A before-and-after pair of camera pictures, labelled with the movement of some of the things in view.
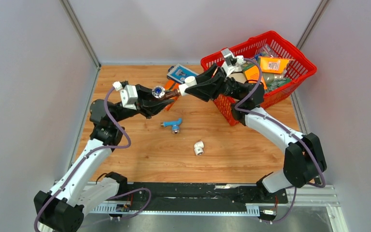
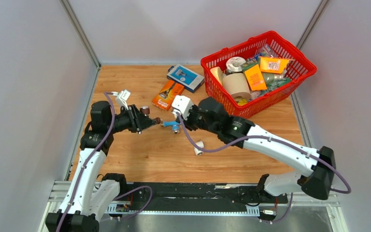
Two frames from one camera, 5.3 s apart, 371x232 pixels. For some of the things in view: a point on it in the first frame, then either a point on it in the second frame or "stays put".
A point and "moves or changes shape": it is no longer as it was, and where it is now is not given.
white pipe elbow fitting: (198, 148) stays put
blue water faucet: (175, 125) stays put
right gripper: (207, 90) to (187, 123)
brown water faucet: (159, 92) moves or changes shape
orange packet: (274, 65) stays put
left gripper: (148, 104) to (138, 121)
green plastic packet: (274, 80) stays put
